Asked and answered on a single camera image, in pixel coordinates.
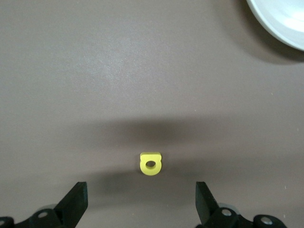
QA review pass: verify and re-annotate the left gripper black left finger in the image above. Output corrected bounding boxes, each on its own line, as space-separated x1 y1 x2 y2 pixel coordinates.
0 181 89 228

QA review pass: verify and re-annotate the yellow foam letter D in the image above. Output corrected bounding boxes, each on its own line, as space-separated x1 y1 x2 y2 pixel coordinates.
139 152 162 177

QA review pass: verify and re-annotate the beige round plate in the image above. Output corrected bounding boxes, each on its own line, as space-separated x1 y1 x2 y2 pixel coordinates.
246 0 304 52

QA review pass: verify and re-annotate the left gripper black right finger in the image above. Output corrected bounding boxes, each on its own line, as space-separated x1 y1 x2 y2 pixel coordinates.
196 180 287 228

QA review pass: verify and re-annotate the brown table cover mat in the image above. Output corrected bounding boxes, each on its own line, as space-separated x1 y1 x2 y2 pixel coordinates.
0 0 304 228

